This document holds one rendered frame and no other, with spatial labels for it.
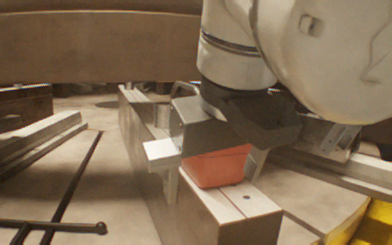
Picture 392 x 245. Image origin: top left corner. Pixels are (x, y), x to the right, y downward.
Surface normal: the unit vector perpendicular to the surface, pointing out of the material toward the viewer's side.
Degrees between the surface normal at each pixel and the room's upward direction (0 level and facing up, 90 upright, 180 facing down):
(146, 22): 90
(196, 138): 113
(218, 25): 109
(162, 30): 90
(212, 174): 97
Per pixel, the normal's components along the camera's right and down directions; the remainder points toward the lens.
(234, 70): -0.26, 0.58
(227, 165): 0.36, 0.35
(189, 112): 0.10, -0.78
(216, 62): -0.60, 0.44
